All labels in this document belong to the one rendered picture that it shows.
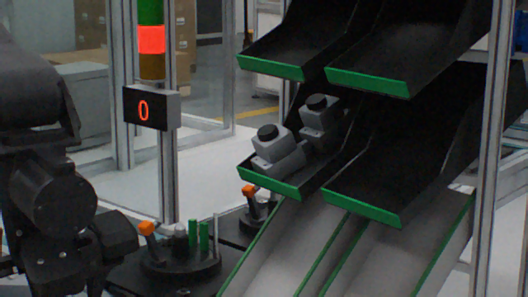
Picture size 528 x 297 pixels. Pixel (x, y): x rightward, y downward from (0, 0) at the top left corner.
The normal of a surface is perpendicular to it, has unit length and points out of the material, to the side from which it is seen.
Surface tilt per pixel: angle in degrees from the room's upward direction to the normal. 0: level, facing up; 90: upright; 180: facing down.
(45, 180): 30
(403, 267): 45
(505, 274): 0
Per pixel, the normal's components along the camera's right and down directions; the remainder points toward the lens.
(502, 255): 0.00, -0.96
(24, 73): 0.32, -0.68
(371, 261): -0.54, -0.56
